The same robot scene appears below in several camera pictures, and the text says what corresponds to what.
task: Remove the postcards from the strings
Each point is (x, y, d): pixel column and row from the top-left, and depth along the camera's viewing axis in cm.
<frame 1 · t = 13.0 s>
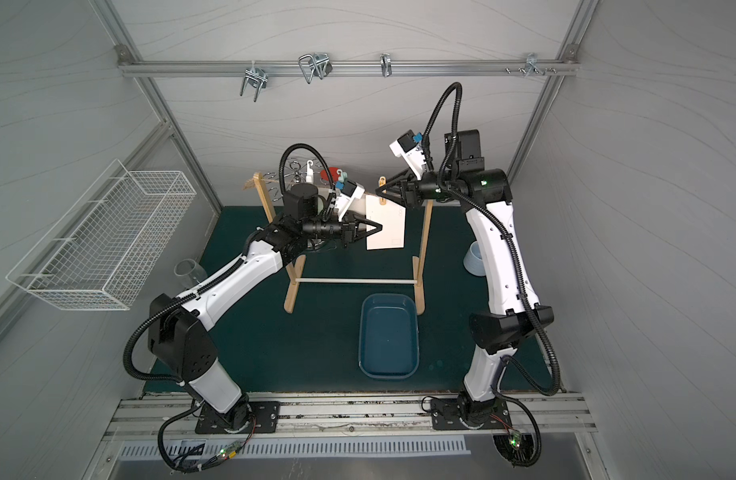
left hand: (373, 228, 69), fingers closed
right hand: (379, 188, 65), fingers open
blue plastic tray: (388, 337, 88), on the table

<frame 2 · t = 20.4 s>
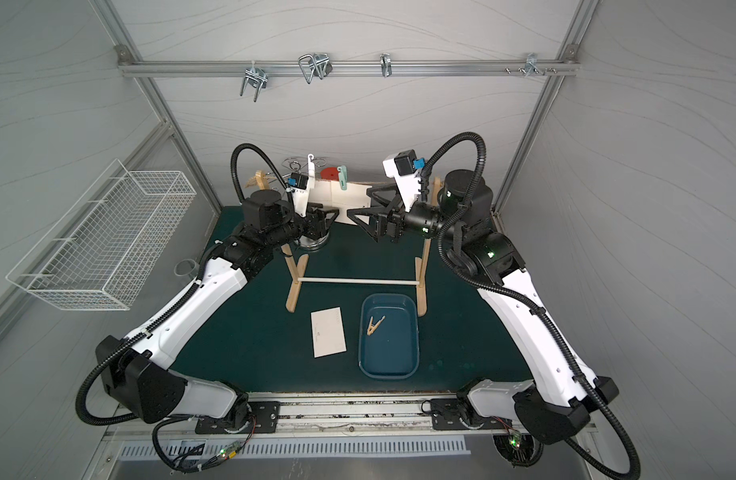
left hand: (325, 208, 72), fingers open
right hand: (357, 201, 53), fingers open
yellow wooden clothespin: (372, 327, 90), on the table
the other named things where they were.

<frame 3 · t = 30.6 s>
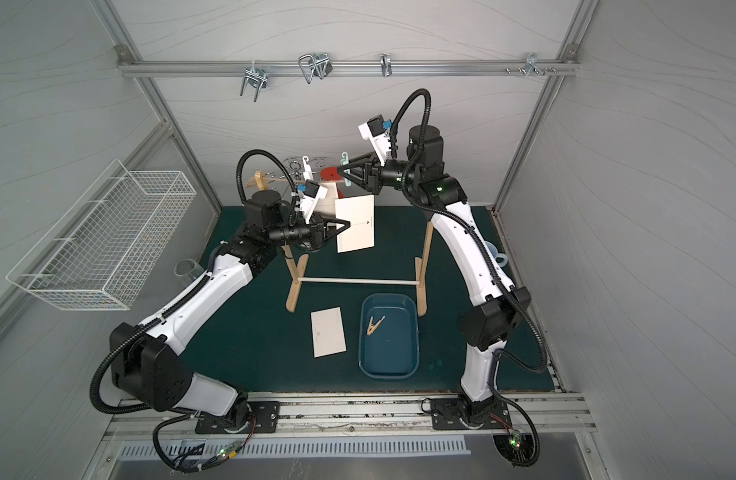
left hand: (342, 225, 69), fingers closed
right hand: (337, 166, 64), fingers closed
the named things where they were.

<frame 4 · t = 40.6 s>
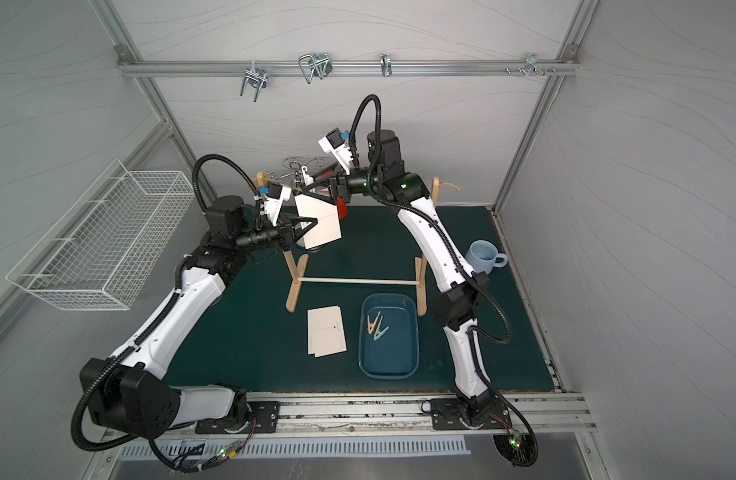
left hand: (309, 222, 70), fingers closed
right hand: (303, 185, 66), fingers open
middle white postcard: (326, 331, 91), on the table
green clothespin: (379, 333, 88), point 2 cm above the table
the other named things where they were.

